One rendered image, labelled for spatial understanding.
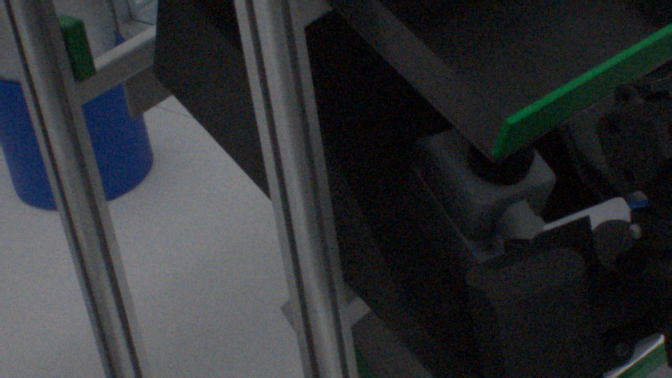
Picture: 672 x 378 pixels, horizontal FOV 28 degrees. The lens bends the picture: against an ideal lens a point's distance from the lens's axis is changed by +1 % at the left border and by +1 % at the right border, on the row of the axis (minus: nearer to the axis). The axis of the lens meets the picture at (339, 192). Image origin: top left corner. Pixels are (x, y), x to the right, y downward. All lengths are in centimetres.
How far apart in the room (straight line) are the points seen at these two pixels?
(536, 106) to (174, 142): 109
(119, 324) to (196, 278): 56
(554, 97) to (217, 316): 80
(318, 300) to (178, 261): 75
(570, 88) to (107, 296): 34
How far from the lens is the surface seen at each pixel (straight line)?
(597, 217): 58
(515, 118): 50
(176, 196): 147
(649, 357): 64
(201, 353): 124
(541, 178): 63
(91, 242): 75
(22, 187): 151
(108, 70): 73
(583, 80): 53
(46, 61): 70
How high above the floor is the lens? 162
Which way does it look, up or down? 32 degrees down
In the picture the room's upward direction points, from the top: 9 degrees counter-clockwise
